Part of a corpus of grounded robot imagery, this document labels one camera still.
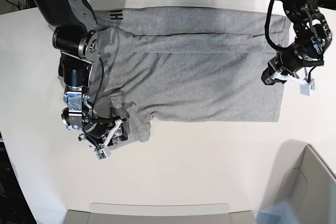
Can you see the grey T-shirt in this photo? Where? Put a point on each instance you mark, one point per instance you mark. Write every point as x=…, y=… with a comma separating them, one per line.
x=183, y=64

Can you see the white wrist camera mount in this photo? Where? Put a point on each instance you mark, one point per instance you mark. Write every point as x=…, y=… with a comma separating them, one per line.
x=100, y=151
x=306, y=85

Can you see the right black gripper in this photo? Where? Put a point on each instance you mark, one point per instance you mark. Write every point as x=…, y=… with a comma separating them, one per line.
x=98, y=130

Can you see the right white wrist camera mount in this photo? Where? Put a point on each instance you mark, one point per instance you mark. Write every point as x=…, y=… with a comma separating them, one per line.
x=100, y=151

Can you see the grey bin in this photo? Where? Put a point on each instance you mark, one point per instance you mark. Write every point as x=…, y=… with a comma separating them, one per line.
x=307, y=193
x=114, y=213

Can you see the grey bin at bottom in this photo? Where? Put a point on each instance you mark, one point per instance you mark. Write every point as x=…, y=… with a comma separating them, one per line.
x=114, y=213

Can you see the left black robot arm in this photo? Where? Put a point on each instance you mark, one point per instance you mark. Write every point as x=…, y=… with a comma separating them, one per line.
x=313, y=38

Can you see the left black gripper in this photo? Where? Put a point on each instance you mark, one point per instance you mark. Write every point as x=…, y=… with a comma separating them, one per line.
x=289, y=63

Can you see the grey bin at right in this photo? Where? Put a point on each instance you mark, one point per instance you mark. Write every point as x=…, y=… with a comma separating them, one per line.
x=307, y=193

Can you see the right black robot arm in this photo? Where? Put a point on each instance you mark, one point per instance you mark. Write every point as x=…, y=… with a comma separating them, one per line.
x=76, y=36

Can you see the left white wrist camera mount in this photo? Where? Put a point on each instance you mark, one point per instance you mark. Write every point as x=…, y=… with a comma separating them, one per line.
x=306, y=85

